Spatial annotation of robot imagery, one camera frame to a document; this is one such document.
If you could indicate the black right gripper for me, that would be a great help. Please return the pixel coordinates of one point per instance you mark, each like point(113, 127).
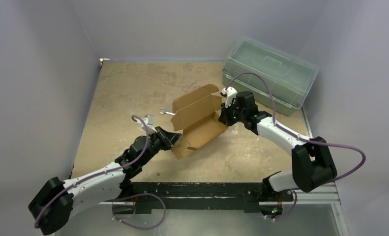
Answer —
point(225, 114)

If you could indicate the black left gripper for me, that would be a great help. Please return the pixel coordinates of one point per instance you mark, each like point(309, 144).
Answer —
point(168, 138)

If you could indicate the brown cardboard box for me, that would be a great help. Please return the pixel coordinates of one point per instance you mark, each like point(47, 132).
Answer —
point(195, 115)

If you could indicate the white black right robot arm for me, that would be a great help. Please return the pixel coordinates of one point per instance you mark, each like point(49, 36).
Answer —
point(312, 163)

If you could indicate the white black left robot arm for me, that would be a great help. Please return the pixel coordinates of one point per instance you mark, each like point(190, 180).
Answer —
point(59, 200)

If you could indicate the clear plastic storage box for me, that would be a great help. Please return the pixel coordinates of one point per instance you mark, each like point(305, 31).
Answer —
point(268, 70)

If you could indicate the silver open-end wrench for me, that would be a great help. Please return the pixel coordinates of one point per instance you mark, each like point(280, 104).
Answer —
point(165, 111)

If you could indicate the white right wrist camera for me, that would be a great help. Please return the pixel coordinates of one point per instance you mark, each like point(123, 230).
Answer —
point(229, 93)

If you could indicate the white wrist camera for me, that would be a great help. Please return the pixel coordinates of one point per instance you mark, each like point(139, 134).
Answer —
point(229, 93)
point(149, 121)

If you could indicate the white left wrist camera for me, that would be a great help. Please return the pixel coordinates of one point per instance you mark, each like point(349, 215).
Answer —
point(149, 121)

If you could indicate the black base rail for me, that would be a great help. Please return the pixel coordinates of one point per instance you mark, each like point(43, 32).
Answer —
point(248, 197)

